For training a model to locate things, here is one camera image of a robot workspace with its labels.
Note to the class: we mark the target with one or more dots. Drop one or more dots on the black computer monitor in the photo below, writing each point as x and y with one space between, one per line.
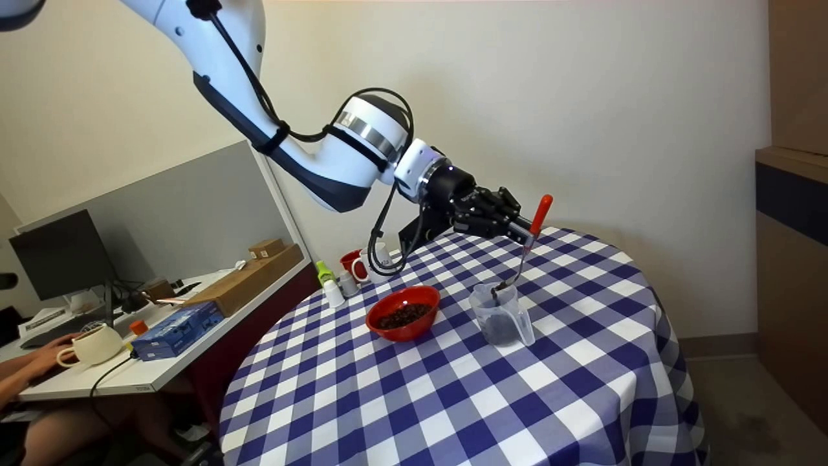
60 255

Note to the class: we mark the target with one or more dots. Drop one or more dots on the long cardboard box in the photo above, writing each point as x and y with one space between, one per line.
249 280

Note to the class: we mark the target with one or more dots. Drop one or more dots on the blue white checkered tablecloth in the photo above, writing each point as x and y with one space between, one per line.
534 398

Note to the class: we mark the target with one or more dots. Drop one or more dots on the dark coffee beans pile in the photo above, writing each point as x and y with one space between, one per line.
404 316

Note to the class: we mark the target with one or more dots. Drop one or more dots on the orange bowl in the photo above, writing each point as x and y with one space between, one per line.
384 332

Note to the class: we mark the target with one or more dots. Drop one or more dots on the small orange cap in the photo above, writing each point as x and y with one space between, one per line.
139 328

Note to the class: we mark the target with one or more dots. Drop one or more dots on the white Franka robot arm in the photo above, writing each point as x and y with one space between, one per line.
223 53

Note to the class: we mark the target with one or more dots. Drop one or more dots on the person leg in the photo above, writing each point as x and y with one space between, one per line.
60 435

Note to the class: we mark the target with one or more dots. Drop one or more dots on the person right hand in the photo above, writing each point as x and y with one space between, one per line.
49 355

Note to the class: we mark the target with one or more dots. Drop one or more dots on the grey desk divider panel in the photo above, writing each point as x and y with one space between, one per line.
199 207

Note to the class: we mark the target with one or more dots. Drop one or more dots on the wooden cabinet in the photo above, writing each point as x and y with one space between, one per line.
792 285

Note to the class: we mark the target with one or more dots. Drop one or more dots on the blue box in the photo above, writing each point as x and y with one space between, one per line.
177 332

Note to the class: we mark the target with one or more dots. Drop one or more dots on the white desk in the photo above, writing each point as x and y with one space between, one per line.
157 373

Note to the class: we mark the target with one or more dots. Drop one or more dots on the white mug with red print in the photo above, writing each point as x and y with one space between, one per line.
360 267

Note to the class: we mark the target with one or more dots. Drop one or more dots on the transparent plastic cup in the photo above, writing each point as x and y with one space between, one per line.
507 325

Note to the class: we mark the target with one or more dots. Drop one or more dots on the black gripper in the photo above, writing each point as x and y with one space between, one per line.
455 198

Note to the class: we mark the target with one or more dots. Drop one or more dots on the white device under monitor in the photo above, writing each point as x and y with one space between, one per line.
40 319

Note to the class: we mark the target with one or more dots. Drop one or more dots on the black keyboard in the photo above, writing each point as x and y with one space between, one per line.
74 328

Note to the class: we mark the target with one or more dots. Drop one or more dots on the person right forearm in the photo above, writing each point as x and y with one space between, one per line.
14 382

